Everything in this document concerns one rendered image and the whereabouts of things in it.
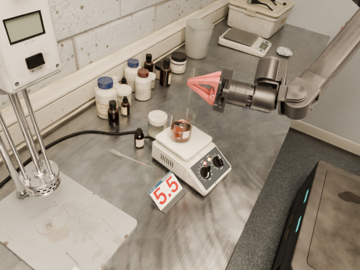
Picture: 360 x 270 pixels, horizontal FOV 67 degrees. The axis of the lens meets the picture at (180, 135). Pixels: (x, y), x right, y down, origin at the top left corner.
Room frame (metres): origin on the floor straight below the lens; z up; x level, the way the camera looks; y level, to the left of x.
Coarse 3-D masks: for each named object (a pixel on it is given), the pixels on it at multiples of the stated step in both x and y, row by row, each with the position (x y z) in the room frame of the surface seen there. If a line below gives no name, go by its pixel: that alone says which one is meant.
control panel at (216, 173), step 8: (208, 152) 0.53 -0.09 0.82; (216, 152) 0.55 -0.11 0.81; (200, 160) 0.50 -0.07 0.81; (208, 160) 0.51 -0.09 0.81; (224, 160) 0.54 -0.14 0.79; (192, 168) 0.47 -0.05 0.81; (200, 168) 0.48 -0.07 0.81; (216, 168) 0.50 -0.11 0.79; (224, 168) 0.51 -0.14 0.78; (200, 176) 0.46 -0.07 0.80; (216, 176) 0.48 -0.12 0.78; (208, 184) 0.45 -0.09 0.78
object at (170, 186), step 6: (168, 180) 0.44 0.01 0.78; (174, 180) 0.45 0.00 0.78; (162, 186) 0.42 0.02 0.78; (168, 186) 0.43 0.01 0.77; (174, 186) 0.44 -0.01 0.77; (180, 186) 0.45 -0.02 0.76; (156, 192) 0.40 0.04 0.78; (162, 192) 0.41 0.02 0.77; (168, 192) 0.42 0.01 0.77; (174, 192) 0.42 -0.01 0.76; (156, 198) 0.39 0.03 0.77; (162, 198) 0.40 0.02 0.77; (168, 198) 0.40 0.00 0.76; (162, 204) 0.38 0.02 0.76
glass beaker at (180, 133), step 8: (176, 112) 0.58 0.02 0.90; (184, 112) 0.58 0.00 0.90; (192, 112) 0.57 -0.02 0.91; (176, 120) 0.53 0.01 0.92; (192, 120) 0.57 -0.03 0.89; (176, 128) 0.53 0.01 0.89; (184, 128) 0.53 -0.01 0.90; (192, 128) 0.55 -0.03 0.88; (176, 136) 0.53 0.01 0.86; (184, 136) 0.53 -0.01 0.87; (184, 144) 0.53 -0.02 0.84
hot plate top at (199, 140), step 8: (168, 128) 0.58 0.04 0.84; (160, 136) 0.55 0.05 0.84; (168, 136) 0.55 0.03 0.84; (192, 136) 0.57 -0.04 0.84; (200, 136) 0.57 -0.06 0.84; (208, 136) 0.58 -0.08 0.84; (168, 144) 0.52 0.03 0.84; (176, 144) 0.52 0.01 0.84; (192, 144) 0.53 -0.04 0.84; (200, 144) 0.54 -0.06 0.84; (176, 152) 0.49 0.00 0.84; (184, 152) 0.50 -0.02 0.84; (192, 152) 0.50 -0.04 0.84
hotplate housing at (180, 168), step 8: (152, 144) 0.54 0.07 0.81; (160, 144) 0.53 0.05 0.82; (208, 144) 0.56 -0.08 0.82; (152, 152) 0.53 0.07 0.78; (160, 152) 0.52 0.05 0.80; (168, 152) 0.51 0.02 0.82; (200, 152) 0.53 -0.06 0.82; (160, 160) 0.52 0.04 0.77; (168, 160) 0.50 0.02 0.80; (176, 160) 0.49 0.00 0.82; (184, 160) 0.49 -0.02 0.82; (192, 160) 0.49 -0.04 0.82; (168, 168) 0.50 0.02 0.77; (176, 168) 0.48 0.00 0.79; (184, 168) 0.47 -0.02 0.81; (184, 176) 0.47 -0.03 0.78; (192, 176) 0.45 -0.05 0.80; (224, 176) 0.50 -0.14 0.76; (192, 184) 0.45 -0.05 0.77; (200, 184) 0.44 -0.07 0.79; (216, 184) 0.47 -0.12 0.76; (200, 192) 0.43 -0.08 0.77; (208, 192) 0.44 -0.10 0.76
